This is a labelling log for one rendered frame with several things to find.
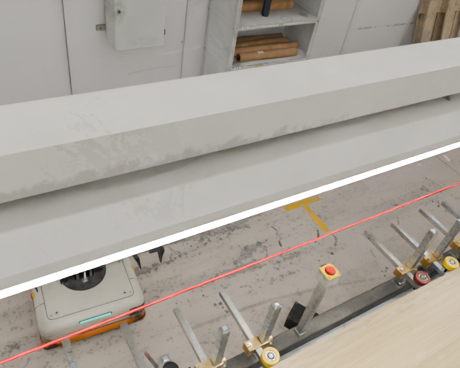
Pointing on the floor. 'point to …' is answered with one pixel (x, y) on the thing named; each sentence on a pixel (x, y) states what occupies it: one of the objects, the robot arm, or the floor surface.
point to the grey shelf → (307, 8)
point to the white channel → (206, 114)
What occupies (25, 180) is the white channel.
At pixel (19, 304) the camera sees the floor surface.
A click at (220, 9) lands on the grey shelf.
